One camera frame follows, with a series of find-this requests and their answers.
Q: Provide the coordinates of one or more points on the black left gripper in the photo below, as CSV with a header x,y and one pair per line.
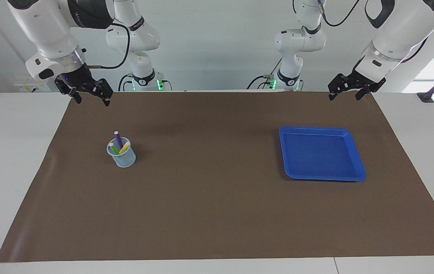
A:
x,y
365,80

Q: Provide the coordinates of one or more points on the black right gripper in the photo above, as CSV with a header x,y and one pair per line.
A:
x,y
76,78

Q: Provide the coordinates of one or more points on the purple marker pen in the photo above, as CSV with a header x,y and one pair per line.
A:
x,y
118,140

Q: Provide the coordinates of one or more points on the green marker pen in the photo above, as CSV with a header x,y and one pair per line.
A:
x,y
114,148

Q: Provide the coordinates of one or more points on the yellow marker pen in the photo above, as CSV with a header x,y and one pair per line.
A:
x,y
125,147

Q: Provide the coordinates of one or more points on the translucent mesh pen cup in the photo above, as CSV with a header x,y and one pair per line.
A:
x,y
125,160

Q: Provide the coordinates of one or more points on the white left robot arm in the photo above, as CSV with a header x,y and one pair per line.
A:
x,y
403,30

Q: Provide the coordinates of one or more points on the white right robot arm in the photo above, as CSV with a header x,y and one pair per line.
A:
x,y
49,26

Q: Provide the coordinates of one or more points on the blue plastic tray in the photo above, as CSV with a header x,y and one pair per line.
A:
x,y
321,154

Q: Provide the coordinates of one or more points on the brown paper table mat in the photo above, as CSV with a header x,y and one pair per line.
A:
x,y
217,198

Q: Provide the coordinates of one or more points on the white wall power socket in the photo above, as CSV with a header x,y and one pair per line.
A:
x,y
24,87

